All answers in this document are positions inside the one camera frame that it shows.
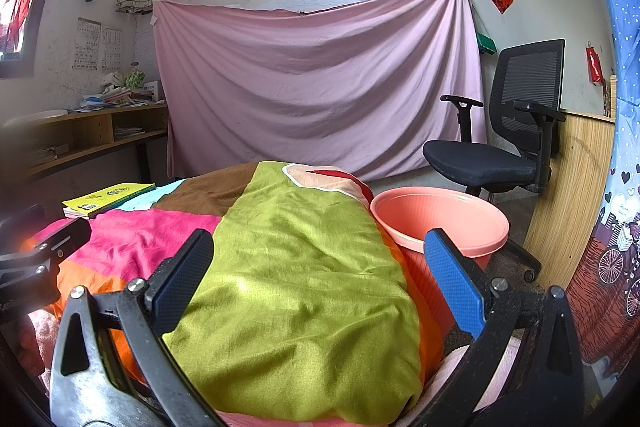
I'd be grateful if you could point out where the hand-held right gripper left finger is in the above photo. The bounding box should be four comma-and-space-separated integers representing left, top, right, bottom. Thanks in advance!
49, 229, 221, 427

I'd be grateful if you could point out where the small white box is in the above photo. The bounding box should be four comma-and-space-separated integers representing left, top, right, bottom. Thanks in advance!
142, 79, 166, 103

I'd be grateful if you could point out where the blue printed curtain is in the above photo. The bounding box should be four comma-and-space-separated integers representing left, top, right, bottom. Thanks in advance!
569, 0, 640, 385

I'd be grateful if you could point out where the white plastic basin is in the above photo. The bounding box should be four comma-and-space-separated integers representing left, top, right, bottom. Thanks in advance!
2, 108, 70, 128

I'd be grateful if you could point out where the colourful patchwork blanket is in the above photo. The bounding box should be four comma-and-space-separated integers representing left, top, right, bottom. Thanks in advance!
20, 161, 427, 426

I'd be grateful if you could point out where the pile of papers and books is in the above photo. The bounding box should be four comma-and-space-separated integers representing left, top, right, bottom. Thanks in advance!
67, 87, 156, 114

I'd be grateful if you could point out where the pink fleece blanket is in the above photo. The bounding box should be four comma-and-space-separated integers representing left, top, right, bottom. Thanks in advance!
29, 307, 517, 427

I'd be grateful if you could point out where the yellow book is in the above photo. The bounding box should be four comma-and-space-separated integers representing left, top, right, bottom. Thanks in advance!
61, 183, 157, 221

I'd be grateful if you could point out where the wooden wall panel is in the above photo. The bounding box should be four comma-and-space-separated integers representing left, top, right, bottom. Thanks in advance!
522, 107, 617, 294

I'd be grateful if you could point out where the pink hanging bed sheet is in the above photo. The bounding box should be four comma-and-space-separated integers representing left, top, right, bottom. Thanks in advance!
152, 0, 489, 182

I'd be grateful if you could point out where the pink plastic basket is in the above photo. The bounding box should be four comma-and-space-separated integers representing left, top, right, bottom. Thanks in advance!
370, 187, 511, 334

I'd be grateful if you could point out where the wooden desk with shelves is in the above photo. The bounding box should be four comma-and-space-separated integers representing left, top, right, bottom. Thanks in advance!
0, 104, 170, 188

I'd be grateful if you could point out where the black mesh office chair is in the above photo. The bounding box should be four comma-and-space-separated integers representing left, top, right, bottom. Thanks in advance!
422, 38, 567, 284

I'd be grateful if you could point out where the red hanging ornament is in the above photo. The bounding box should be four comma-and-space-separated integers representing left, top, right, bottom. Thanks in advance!
585, 46, 606, 86

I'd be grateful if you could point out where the large wall calendar sheet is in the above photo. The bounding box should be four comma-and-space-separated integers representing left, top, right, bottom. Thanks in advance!
72, 17, 103, 70

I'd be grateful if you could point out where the small wall calendar sheet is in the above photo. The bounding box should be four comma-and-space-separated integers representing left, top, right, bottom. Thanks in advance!
101, 27, 124, 72

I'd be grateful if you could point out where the wire wall rack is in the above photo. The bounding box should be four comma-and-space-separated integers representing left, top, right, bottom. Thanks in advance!
115, 0, 154, 16

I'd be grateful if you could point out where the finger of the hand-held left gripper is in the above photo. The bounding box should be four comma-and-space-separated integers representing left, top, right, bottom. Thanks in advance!
0, 219, 93, 280
0, 205, 45, 243

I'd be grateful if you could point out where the stack of papers in shelf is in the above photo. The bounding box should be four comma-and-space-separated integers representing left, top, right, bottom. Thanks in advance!
32, 142, 72, 164

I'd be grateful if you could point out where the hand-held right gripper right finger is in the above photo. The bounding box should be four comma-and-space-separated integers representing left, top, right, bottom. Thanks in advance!
410, 228, 585, 427

